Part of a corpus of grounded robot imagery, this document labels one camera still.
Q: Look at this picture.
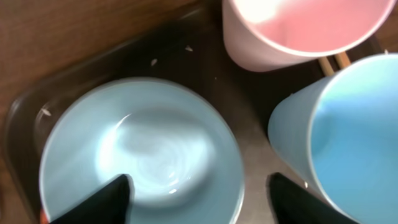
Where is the light blue cup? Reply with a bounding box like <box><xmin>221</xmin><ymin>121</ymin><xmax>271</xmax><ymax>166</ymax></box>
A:
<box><xmin>268</xmin><ymin>53</ymin><xmax>397</xmax><ymax>223</ymax></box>

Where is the dark brown serving tray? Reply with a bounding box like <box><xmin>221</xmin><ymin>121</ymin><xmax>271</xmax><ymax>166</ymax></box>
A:
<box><xmin>2</xmin><ymin>1</ymin><xmax>323</xmax><ymax>223</ymax></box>

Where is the pink cup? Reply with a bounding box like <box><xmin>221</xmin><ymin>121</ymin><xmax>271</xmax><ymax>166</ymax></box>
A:
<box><xmin>222</xmin><ymin>0</ymin><xmax>396</xmax><ymax>72</ymax></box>

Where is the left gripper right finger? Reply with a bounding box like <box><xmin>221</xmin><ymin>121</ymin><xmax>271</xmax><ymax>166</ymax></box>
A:
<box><xmin>267</xmin><ymin>172</ymin><xmax>356</xmax><ymax>224</ymax></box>

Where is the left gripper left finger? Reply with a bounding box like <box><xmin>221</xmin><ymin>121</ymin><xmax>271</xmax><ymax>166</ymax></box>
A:
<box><xmin>51</xmin><ymin>174</ymin><xmax>131</xmax><ymax>224</ymax></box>

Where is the small light blue bowl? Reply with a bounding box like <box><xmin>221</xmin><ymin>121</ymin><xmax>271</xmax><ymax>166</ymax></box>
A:
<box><xmin>39</xmin><ymin>78</ymin><xmax>244</xmax><ymax>223</ymax></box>

